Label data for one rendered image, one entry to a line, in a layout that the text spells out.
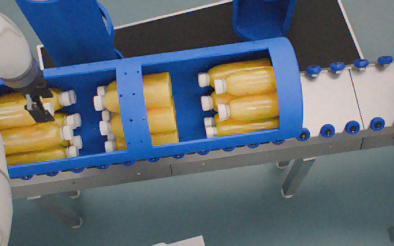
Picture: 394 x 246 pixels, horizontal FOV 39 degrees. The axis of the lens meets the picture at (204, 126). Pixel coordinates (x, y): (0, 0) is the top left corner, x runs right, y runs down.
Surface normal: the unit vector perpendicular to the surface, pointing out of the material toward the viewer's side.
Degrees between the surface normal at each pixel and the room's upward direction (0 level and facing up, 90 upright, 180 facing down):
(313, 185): 0
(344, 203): 0
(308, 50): 0
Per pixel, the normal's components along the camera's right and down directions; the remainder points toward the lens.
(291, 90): 0.04, 0.12
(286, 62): -0.03, -0.41
